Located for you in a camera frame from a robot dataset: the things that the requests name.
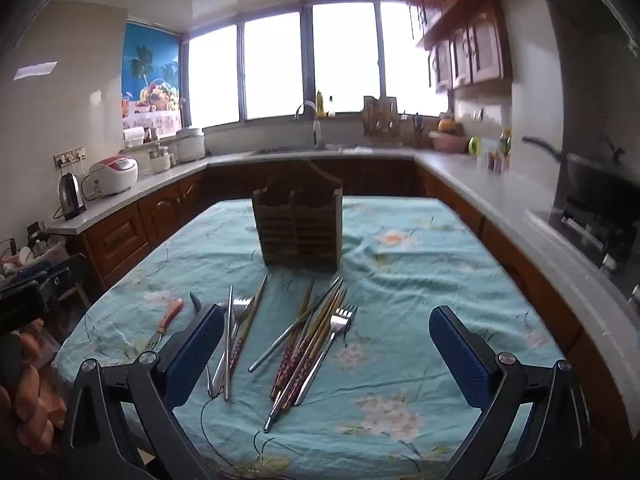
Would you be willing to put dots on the orange fruit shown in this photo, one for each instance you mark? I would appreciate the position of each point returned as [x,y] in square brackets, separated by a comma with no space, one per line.
[446,125]

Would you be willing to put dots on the white box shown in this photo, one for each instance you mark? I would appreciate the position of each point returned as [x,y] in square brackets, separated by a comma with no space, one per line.
[134,137]

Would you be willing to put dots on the person's left hand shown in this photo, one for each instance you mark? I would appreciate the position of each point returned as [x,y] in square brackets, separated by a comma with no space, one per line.
[35,400]

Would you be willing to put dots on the black wok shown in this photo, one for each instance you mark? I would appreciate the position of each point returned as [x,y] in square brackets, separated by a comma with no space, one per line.
[600,175]

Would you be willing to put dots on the teal floral tablecloth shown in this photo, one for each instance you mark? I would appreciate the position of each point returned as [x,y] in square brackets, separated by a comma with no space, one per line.
[400,270]

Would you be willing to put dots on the red-patterned wooden chopstick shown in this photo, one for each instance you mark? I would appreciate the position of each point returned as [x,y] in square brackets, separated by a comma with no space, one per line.
[250,310]

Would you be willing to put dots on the black gas stove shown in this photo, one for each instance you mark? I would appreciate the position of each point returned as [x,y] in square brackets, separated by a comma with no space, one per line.
[590,230]

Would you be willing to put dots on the palm and fruit wall poster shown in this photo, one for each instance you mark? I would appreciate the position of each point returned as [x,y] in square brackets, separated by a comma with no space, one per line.
[150,70]

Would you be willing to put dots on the green cup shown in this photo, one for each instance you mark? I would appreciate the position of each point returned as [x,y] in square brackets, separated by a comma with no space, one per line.
[475,146]

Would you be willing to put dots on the wooden upper cabinets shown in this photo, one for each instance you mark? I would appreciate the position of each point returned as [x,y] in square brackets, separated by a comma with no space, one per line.
[475,45]

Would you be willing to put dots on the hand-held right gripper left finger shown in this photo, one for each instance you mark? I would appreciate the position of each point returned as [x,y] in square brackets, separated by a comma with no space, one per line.
[195,352]

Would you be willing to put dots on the metal chopstick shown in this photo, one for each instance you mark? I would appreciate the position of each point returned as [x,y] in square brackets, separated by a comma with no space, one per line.
[228,340]
[295,332]
[280,405]

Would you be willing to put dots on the grey kitchen countertop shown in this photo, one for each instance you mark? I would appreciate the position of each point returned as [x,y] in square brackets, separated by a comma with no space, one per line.
[500,185]

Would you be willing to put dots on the pink basin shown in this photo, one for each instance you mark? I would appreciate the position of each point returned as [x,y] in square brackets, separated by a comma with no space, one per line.
[449,142]

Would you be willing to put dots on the steel electric kettle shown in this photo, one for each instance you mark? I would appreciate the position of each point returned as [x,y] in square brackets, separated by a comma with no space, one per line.
[70,197]

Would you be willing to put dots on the chrome faucet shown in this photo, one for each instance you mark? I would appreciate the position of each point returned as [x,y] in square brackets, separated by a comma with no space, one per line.
[316,130]

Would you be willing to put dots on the bundle of wooden chopsticks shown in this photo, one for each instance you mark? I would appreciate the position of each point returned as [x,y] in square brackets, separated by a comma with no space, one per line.
[300,355]

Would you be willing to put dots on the metal fork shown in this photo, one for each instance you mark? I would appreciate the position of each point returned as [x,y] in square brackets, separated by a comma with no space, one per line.
[345,316]
[243,307]

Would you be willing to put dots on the small wall outlet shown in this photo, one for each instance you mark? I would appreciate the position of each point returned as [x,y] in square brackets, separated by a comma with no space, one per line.
[478,113]

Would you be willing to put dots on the kitchen window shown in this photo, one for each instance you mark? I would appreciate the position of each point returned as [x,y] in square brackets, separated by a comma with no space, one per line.
[280,65]

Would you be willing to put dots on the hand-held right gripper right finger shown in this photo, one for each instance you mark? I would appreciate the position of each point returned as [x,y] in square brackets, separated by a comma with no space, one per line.
[460,355]

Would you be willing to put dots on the yellow bottle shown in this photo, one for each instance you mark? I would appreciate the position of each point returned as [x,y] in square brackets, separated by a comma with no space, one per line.
[320,105]

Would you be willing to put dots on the wall power outlet strip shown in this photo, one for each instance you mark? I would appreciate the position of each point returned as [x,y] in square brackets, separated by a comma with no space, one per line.
[70,156]

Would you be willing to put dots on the wooden utensil holder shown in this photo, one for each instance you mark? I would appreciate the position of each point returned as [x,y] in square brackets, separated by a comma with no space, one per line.
[297,230]

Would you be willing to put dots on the jar of kitchen tools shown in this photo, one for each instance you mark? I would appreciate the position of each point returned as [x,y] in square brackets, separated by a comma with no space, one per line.
[418,132]

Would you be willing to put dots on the red and white rice cooker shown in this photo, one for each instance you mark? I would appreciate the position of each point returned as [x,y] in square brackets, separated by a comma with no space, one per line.
[112,175]

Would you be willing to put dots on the seasoning bottles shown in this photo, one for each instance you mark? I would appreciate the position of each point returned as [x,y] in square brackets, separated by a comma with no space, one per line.
[501,155]

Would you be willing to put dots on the range hood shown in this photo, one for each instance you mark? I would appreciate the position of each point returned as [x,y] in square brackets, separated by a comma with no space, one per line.
[590,5]

